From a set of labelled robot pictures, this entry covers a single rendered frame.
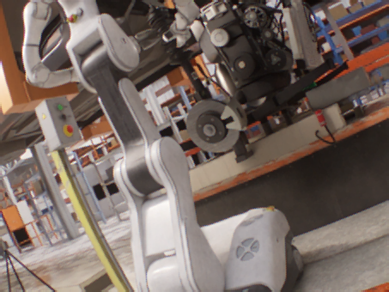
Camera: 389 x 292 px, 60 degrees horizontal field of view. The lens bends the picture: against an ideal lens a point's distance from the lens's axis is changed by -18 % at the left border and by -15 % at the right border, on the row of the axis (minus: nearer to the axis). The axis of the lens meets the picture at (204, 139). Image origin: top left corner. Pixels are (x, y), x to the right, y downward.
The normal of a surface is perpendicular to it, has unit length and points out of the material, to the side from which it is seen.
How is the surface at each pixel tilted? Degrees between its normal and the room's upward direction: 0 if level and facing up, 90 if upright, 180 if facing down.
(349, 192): 90
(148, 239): 54
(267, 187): 90
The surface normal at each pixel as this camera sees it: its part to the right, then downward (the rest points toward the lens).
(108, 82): -0.33, 0.28
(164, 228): -0.56, -0.41
